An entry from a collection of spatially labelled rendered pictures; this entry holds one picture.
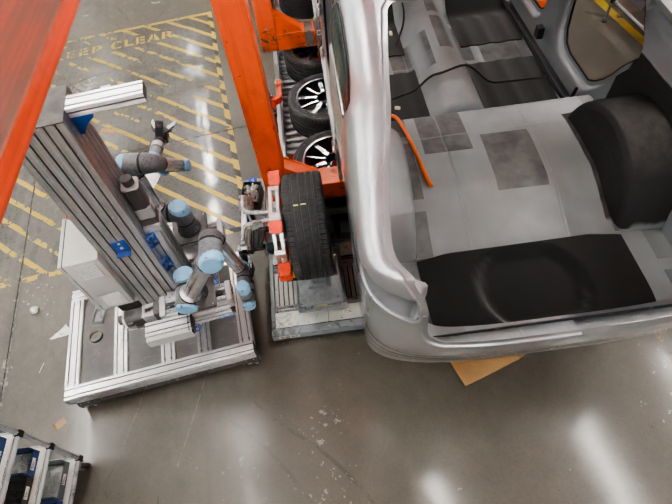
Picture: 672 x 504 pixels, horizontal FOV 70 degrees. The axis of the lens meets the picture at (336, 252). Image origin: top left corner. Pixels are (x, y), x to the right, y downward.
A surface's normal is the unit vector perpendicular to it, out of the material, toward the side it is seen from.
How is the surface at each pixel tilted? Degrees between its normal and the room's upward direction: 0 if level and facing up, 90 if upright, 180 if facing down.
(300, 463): 0
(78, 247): 0
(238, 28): 90
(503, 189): 22
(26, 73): 0
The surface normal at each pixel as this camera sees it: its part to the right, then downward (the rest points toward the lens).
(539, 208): -0.03, -0.22
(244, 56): 0.11, 0.82
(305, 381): -0.07, -0.56
